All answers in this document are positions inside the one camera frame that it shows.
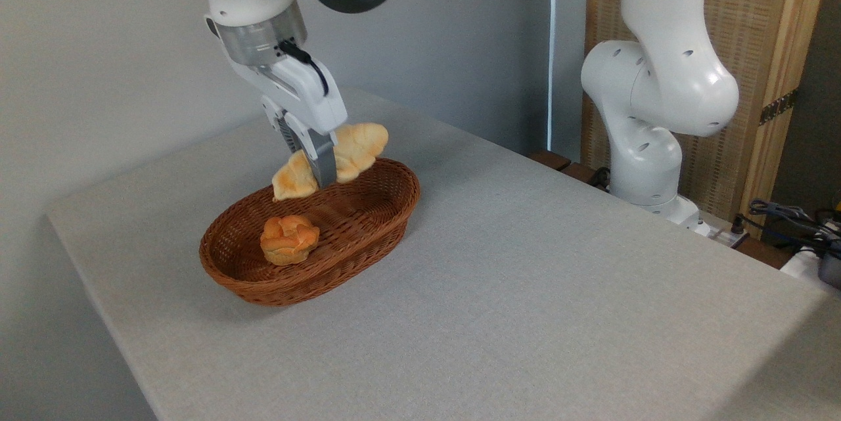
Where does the round golden bread bun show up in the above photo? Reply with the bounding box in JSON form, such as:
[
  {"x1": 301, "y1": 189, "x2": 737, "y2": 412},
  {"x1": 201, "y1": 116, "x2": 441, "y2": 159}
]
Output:
[{"x1": 260, "y1": 215, "x2": 321, "y2": 267}]

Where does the grey blue cable bundle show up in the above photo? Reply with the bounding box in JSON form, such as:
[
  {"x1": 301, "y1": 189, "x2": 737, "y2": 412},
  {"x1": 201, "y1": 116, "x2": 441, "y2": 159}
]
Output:
[{"x1": 748, "y1": 198, "x2": 841, "y2": 246}]

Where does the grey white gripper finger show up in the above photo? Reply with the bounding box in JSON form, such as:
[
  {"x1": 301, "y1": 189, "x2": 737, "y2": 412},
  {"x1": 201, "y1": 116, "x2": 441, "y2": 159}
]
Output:
[
  {"x1": 261, "y1": 97, "x2": 303, "y2": 154},
  {"x1": 285, "y1": 112, "x2": 338, "y2": 190}
]

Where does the dark metal screen hinge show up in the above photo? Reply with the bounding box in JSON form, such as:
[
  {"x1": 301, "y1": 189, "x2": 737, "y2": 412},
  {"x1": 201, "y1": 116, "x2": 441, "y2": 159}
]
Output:
[{"x1": 759, "y1": 88, "x2": 800, "y2": 127}]

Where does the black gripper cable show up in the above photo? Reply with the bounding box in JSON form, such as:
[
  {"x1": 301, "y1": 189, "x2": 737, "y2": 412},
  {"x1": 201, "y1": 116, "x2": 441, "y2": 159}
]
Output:
[{"x1": 277, "y1": 39, "x2": 330, "y2": 97}]

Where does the brown woven wicker basket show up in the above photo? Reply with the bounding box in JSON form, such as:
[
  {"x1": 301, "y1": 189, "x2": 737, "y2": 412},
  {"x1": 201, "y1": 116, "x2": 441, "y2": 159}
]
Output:
[{"x1": 199, "y1": 158, "x2": 421, "y2": 307}]

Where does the grey device box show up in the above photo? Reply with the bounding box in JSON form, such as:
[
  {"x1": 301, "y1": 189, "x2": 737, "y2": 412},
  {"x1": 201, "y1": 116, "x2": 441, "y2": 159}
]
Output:
[{"x1": 817, "y1": 240, "x2": 841, "y2": 290}]

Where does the grey tablecloth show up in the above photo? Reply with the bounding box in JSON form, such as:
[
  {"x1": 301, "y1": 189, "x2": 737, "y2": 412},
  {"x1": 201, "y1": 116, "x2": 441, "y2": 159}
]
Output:
[{"x1": 46, "y1": 86, "x2": 841, "y2": 421}]

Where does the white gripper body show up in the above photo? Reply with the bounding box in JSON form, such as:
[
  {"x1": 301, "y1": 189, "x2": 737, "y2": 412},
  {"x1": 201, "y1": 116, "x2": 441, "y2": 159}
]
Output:
[{"x1": 227, "y1": 52, "x2": 348, "y2": 135}]

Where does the long braided bread loaf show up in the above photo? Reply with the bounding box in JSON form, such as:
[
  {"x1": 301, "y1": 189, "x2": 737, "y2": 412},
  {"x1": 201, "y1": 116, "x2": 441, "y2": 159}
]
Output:
[{"x1": 271, "y1": 122, "x2": 390, "y2": 202}]

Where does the white vertical wall strip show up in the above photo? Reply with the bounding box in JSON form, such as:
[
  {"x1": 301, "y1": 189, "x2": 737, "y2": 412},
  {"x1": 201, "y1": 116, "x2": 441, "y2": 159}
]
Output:
[{"x1": 547, "y1": 0, "x2": 558, "y2": 152}]

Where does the white plastic block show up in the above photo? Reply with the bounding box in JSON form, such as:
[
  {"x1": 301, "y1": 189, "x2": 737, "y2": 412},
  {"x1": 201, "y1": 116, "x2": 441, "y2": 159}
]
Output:
[{"x1": 779, "y1": 247, "x2": 829, "y2": 285}]

